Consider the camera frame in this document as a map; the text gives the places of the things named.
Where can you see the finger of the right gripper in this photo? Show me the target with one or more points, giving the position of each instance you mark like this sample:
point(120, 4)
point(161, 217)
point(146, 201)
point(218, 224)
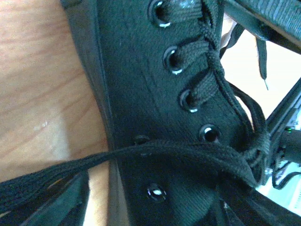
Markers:
point(277, 21)

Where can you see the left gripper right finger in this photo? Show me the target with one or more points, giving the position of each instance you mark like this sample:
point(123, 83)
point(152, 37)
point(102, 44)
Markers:
point(255, 209)

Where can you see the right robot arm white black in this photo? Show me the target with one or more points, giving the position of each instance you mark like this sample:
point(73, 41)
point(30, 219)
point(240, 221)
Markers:
point(283, 136)

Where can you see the black canvas shoe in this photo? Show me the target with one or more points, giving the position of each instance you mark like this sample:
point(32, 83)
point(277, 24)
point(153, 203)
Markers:
point(164, 106)

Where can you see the black shoelace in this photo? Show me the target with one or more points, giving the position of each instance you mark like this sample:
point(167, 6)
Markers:
point(200, 82)

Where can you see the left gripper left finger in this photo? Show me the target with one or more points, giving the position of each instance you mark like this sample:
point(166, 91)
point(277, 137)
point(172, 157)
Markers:
point(63, 204)

